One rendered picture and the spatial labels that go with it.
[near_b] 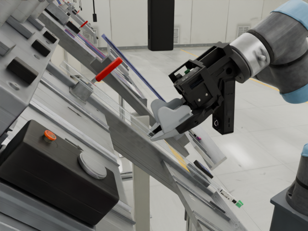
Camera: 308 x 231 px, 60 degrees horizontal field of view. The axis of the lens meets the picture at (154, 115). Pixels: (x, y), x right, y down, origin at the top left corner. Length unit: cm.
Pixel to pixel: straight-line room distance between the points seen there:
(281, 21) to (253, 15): 906
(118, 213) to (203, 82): 27
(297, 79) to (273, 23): 12
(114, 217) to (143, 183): 77
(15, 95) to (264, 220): 175
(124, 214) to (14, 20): 23
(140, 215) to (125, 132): 60
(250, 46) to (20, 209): 43
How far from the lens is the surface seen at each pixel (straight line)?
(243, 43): 51
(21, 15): 33
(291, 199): 107
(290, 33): 54
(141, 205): 110
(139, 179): 103
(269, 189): 211
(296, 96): 61
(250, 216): 185
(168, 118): 48
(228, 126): 53
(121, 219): 28
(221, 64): 49
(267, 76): 62
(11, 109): 18
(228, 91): 51
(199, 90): 47
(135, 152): 61
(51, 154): 17
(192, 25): 863
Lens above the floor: 119
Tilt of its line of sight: 22 degrees down
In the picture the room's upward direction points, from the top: straight up
